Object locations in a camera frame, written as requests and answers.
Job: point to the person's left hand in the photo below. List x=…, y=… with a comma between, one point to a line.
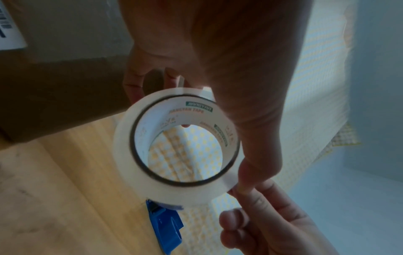
x=236, y=62

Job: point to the person's right hand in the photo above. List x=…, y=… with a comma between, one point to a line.
x=277, y=229

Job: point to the clear tape roll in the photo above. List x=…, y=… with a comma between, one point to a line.
x=124, y=154

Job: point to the brown cardboard box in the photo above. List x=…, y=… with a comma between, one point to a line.
x=63, y=74

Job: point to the blue tape dispenser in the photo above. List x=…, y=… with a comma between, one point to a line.
x=167, y=231

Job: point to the yellow checkered cloth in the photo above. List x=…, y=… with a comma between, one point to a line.
x=315, y=99

